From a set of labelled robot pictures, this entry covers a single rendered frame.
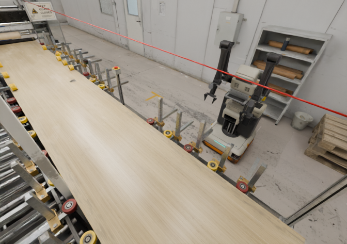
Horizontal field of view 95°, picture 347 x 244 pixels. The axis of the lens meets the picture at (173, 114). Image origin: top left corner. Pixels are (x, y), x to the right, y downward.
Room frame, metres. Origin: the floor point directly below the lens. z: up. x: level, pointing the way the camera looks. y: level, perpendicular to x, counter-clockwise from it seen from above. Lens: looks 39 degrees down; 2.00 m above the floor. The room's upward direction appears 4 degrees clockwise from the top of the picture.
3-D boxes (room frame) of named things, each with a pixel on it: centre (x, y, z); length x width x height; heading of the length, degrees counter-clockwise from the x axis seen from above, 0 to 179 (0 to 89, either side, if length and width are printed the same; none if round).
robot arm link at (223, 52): (1.59, -0.45, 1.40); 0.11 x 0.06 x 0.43; 50
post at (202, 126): (0.96, -0.24, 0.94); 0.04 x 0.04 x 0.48; 50
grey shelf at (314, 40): (2.79, -1.80, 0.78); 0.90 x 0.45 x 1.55; 50
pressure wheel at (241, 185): (0.58, -0.53, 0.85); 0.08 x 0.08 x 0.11
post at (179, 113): (1.12, -0.05, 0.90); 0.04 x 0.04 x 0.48; 50
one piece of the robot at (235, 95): (1.58, -0.72, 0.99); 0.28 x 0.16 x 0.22; 50
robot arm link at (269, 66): (1.31, -0.77, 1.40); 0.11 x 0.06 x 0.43; 50
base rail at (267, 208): (2.05, 1.05, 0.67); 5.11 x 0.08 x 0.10; 50
